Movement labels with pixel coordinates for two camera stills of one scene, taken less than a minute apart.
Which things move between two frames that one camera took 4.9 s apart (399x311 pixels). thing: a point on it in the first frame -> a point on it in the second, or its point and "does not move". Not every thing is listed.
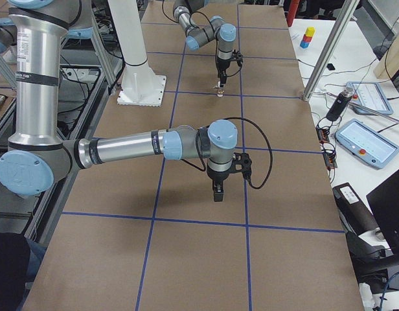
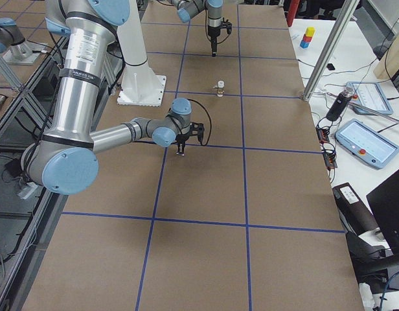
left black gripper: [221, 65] -> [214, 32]
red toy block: [306, 38] does not move
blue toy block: [304, 45] does not move
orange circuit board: [330, 155] does not move
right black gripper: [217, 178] -> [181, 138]
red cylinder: [292, 12] does not move
